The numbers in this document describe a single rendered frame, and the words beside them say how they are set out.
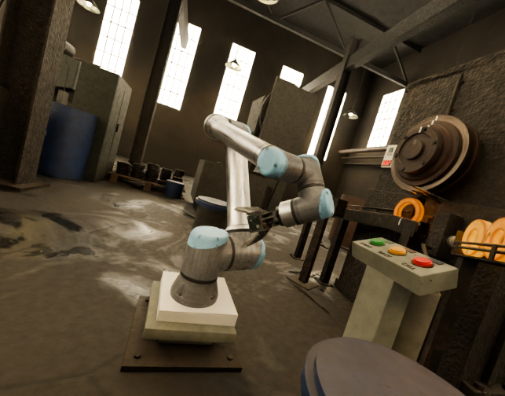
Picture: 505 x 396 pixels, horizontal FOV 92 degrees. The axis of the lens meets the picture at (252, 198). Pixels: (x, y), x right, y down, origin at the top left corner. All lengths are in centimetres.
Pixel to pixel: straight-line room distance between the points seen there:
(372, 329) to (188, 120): 1095
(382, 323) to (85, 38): 1260
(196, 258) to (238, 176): 42
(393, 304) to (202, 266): 61
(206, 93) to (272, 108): 775
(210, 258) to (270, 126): 324
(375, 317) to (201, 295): 58
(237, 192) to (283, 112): 309
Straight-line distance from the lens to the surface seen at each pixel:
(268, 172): 71
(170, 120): 1136
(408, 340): 93
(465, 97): 204
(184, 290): 99
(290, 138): 414
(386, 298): 75
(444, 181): 166
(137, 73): 1191
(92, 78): 409
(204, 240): 91
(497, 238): 123
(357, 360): 54
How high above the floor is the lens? 68
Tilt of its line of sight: 4 degrees down
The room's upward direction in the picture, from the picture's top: 17 degrees clockwise
